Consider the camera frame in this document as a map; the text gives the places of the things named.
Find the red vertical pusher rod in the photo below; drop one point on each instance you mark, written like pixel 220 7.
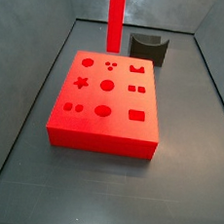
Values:
pixel 115 21

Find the dark grey arch object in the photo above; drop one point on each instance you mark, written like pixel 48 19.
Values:
pixel 150 47

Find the red shape sorter block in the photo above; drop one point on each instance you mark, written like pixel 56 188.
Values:
pixel 107 104

